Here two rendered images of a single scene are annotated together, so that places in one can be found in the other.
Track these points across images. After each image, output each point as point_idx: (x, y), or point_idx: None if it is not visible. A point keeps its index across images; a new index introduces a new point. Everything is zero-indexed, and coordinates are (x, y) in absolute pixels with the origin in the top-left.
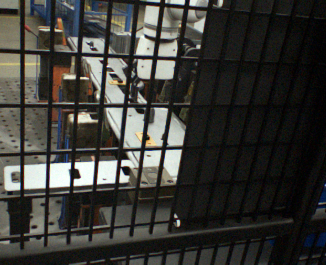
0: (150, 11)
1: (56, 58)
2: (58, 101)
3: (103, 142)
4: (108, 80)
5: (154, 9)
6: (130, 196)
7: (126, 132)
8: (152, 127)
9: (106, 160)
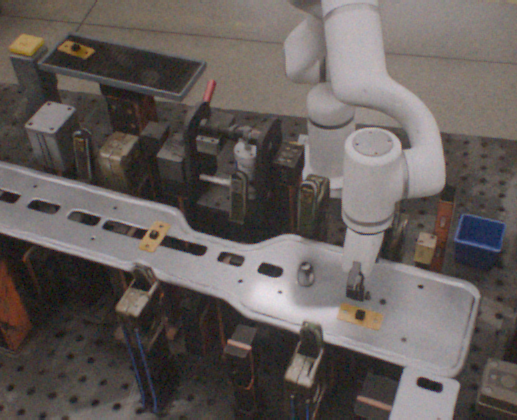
0: (372, 210)
1: None
2: (127, 343)
3: (187, 328)
4: (135, 247)
5: (381, 205)
6: (492, 416)
7: (328, 325)
8: (328, 287)
9: (377, 387)
